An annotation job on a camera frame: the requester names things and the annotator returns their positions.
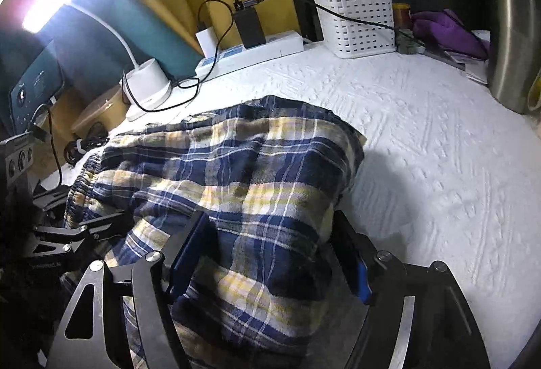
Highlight black cable bundle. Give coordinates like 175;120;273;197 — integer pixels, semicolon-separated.
63;121;111;164

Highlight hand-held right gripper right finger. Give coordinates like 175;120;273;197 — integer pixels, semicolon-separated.
332;209;493;369

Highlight tablet with lit screen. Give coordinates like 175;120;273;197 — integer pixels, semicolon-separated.
8;39;66;133

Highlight green curtain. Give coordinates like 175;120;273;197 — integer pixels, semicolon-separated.
0;0;204;99

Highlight orange lidded jar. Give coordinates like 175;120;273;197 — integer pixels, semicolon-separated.
392;3;413;29

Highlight black looped cable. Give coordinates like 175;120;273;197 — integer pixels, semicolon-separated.
122;0;235;114

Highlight steel tumbler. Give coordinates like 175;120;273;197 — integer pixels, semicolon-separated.
486;0;541;114

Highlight white charger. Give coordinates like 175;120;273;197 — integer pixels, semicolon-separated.
195;27;220;57

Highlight black charger cable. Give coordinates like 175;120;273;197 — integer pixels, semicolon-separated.
234;0;427;48

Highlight plaid pants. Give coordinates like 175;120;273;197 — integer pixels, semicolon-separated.
59;95;366;369

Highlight tan lidded container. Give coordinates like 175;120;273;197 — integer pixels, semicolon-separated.
70;86;132;137

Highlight thin black tablet cable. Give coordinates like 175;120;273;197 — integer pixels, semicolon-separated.
29;102;64;186

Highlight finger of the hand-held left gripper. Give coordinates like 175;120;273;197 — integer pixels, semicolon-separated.
31;186;74;212
34;212;130;260

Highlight white papers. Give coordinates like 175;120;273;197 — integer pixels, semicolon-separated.
423;31;491;84

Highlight cardboard box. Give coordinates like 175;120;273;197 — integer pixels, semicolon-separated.
42;88;85;167

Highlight black charger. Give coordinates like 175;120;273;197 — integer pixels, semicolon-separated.
234;0;267;49

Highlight white desk lamp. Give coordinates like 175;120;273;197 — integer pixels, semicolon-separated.
19;0;173;122

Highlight purple cloth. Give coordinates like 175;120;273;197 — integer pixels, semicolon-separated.
411;9;491;59

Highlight white power strip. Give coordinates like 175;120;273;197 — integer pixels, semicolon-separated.
194;30;305;78

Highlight white plastic basket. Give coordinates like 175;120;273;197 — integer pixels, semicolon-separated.
308;0;398;59

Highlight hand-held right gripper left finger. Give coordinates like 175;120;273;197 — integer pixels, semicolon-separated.
46;210;216;369

